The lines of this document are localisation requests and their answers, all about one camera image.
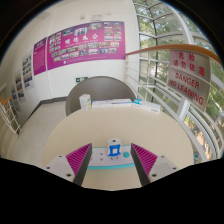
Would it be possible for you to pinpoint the white power strip teal edge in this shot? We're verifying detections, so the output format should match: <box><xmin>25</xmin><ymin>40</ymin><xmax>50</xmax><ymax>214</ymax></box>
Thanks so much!
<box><xmin>87</xmin><ymin>145</ymin><xmax>136</xmax><ymax>170</ymax></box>

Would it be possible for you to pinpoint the large magenta wall poster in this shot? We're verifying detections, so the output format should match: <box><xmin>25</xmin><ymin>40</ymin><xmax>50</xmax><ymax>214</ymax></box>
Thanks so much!
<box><xmin>45</xmin><ymin>21</ymin><xmax>126</xmax><ymax>71</ymax></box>

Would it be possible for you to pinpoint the flat white box teal end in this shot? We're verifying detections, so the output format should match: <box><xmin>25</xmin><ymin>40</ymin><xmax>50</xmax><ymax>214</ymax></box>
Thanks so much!
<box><xmin>132</xmin><ymin>98</ymin><xmax>162</xmax><ymax>115</ymax></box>

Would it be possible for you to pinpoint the white railing with orange handrail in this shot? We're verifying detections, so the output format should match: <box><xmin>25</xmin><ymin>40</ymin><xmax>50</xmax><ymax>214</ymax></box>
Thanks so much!
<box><xmin>124</xmin><ymin>43</ymin><xmax>224</xmax><ymax>163</ymax></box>

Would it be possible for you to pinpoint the narrow magenta wall poster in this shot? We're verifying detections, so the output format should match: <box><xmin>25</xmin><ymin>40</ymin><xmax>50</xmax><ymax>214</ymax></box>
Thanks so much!
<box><xmin>32</xmin><ymin>37</ymin><xmax>48</xmax><ymax>77</ymax></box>

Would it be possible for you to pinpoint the small upright white box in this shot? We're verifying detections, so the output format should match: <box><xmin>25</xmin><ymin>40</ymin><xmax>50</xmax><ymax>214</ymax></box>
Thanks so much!
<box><xmin>78</xmin><ymin>93</ymin><xmax>92</xmax><ymax>111</ymax></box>

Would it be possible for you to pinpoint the row of white wall posters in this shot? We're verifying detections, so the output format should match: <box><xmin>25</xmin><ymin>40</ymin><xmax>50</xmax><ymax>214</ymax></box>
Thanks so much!
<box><xmin>9</xmin><ymin>51</ymin><xmax>34</xmax><ymax>104</ymax></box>

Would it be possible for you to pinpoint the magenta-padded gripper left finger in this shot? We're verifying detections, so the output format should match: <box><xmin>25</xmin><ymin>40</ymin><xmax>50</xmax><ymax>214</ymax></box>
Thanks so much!
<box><xmin>44</xmin><ymin>143</ymin><xmax>93</xmax><ymax>187</ymax></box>

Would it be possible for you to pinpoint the white stair railing orange handrail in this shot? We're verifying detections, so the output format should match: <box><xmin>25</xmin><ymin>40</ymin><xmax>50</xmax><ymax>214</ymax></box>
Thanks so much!
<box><xmin>0</xmin><ymin>95</ymin><xmax>22</xmax><ymax>136</ymax></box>

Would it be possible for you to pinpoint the warning sign with red letters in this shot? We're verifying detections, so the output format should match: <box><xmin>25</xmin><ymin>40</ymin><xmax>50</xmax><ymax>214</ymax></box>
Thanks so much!
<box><xmin>166</xmin><ymin>68</ymin><xmax>211</xmax><ymax>112</ymax></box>

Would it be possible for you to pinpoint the white wall-mounted fixture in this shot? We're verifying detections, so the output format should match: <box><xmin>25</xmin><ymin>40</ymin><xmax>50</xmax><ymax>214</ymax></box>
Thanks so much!
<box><xmin>90</xmin><ymin>13</ymin><xmax>103</xmax><ymax>22</ymax></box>

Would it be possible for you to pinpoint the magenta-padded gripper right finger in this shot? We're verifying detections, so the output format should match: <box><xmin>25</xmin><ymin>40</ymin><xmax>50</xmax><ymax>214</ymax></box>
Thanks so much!
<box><xmin>130</xmin><ymin>143</ymin><xmax>181</xmax><ymax>187</ymax></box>

